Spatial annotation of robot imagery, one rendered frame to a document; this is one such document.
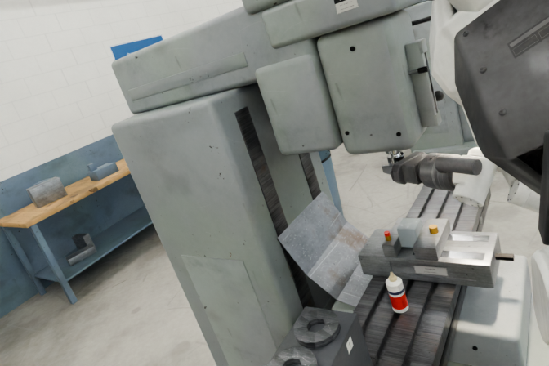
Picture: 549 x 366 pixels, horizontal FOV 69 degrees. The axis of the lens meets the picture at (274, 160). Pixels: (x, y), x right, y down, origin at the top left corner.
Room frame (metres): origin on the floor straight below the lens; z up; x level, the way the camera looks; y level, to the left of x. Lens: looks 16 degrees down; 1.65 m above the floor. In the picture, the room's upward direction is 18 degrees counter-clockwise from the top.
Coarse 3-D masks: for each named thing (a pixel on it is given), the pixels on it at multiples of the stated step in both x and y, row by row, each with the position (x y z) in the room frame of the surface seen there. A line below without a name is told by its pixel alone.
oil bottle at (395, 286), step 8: (392, 272) 0.85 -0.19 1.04; (392, 280) 0.84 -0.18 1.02; (400, 280) 0.84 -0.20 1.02; (392, 288) 0.83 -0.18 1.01; (400, 288) 0.83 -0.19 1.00; (392, 296) 0.83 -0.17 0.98; (400, 296) 0.83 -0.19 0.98; (392, 304) 0.84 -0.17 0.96; (400, 304) 0.83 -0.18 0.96; (400, 312) 0.83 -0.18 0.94
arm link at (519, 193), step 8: (472, 152) 0.82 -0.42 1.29; (480, 152) 0.80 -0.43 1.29; (504, 176) 0.81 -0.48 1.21; (512, 176) 0.79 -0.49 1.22; (512, 184) 0.79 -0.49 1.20; (520, 184) 0.74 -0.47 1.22; (512, 192) 0.77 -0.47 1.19; (520, 192) 0.74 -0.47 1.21; (528, 192) 0.73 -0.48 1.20; (512, 200) 0.75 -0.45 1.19; (520, 200) 0.74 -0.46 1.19
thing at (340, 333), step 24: (312, 312) 0.68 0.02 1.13; (336, 312) 0.67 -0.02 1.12; (288, 336) 0.65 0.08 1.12; (312, 336) 0.62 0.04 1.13; (336, 336) 0.61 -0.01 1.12; (360, 336) 0.64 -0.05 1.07; (288, 360) 0.58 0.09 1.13; (312, 360) 0.56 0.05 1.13; (336, 360) 0.56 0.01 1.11; (360, 360) 0.62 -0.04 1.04
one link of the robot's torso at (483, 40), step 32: (448, 0) 0.53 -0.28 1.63; (480, 0) 0.48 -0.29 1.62; (512, 0) 0.45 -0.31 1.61; (544, 0) 0.42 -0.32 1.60; (448, 32) 0.51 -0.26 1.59; (480, 32) 0.47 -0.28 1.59; (512, 32) 0.43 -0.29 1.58; (544, 32) 0.40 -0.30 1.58; (448, 64) 0.51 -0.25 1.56; (480, 64) 0.45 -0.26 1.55; (512, 64) 0.41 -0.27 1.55; (544, 64) 0.38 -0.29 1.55; (480, 96) 0.43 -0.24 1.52; (512, 96) 0.40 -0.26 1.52; (544, 96) 0.37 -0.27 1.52; (480, 128) 0.43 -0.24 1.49; (512, 128) 0.38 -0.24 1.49; (544, 128) 0.36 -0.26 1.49; (512, 160) 0.38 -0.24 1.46
